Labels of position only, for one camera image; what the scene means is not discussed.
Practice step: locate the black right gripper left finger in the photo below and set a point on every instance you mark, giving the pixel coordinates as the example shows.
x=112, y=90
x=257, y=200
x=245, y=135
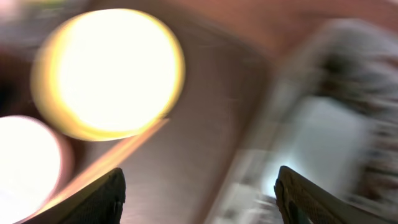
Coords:
x=101, y=202

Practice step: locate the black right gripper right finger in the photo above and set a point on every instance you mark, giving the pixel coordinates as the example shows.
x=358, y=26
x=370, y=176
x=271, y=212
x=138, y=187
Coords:
x=301, y=201

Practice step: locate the light blue bowl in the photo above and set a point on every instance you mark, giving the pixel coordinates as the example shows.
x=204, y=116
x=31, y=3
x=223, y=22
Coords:
x=324, y=142

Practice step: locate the white bowl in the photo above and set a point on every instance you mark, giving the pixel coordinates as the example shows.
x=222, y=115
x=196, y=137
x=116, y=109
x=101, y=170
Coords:
x=36, y=163

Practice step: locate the grey dishwasher rack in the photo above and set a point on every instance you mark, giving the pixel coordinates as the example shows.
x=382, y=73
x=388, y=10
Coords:
x=354, y=63

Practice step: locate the wooden chopstick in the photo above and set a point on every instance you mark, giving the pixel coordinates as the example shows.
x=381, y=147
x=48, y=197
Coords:
x=109, y=160

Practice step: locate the dark brown serving tray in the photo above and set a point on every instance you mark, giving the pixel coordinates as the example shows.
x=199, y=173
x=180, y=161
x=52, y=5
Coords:
x=175, y=175

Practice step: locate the yellow plate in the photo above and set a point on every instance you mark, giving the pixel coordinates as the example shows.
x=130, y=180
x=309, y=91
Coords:
x=108, y=74

